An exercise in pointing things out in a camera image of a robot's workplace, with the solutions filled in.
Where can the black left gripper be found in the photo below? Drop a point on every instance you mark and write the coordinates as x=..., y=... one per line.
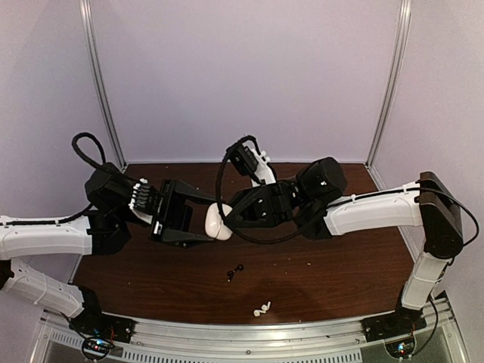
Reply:
x=172, y=215

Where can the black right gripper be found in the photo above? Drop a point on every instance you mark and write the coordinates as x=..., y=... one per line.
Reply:
x=274, y=203

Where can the white earbud charging case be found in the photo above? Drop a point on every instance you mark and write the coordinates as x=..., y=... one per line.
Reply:
x=214, y=225

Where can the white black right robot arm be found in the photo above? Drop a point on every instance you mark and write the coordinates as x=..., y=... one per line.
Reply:
x=315, y=202

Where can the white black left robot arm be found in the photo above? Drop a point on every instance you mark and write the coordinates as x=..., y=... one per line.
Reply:
x=99, y=230

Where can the black earbud lower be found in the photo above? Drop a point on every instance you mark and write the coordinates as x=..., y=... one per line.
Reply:
x=230, y=275

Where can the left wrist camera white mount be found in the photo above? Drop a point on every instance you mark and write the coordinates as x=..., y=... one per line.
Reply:
x=144, y=201

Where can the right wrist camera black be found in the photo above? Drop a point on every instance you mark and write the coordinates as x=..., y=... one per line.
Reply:
x=243, y=160

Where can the left aluminium frame post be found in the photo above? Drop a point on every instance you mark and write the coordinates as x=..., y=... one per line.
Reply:
x=88, y=26

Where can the aluminium frame post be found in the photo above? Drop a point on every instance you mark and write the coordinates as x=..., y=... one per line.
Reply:
x=88, y=26
x=398, y=54

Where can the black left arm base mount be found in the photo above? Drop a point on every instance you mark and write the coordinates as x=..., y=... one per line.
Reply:
x=99, y=331

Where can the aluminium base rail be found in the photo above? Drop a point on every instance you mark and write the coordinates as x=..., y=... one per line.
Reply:
x=340, y=340

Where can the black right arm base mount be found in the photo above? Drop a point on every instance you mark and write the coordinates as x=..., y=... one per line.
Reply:
x=396, y=329

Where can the right aluminium frame post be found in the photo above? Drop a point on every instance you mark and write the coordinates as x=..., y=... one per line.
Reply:
x=398, y=54

